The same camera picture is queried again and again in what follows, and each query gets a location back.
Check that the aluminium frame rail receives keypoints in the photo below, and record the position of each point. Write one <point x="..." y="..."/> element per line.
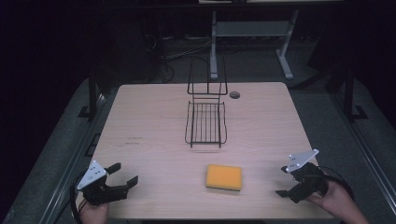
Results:
<point x="70" y="161"/>
<point x="367" y="155"/>

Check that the black upright post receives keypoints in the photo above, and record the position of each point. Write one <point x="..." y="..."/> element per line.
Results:
<point x="348" y="93"/>
<point x="92" y="93"/>

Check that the grey metal stand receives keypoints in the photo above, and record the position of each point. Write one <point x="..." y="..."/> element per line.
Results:
<point x="253" y="28"/>

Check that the person's right hand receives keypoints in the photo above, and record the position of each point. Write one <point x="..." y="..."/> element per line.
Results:
<point x="337" y="196"/>

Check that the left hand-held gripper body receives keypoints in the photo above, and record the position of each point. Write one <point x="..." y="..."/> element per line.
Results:
<point x="93" y="186"/>

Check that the yellow sponge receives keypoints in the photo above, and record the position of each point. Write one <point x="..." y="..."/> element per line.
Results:
<point x="224" y="175"/>

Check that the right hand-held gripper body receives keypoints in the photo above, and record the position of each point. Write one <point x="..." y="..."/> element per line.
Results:
<point x="308" y="182"/>

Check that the person's left hand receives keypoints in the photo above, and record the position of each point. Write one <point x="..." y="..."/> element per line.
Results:
<point x="95" y="214"/>

